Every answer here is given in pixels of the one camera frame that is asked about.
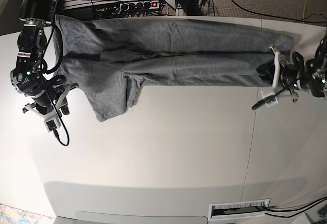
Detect grey T-shirt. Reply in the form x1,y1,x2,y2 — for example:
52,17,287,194
55,15,294,122

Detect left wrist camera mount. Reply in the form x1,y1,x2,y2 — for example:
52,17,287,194
260,44,299,107

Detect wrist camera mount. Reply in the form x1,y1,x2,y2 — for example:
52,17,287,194
260,44,299,107
22,83,79,132

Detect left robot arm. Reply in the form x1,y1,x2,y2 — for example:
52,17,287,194
256,36,326,99

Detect white power strip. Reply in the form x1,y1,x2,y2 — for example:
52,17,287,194
120,1,160,11

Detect black cables at table edge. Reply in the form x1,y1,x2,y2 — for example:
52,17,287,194
264,195,327,218

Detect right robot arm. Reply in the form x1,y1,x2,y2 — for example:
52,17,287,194
10,0,65,115

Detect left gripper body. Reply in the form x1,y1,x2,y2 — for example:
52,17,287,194
280,65,299,88

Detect white cable grommet tray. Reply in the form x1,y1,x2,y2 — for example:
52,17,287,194
208,199,270,221

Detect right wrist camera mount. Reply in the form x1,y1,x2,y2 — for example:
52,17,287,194
22,83,79,132

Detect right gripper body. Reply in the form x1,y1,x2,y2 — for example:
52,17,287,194
32,88,60,114

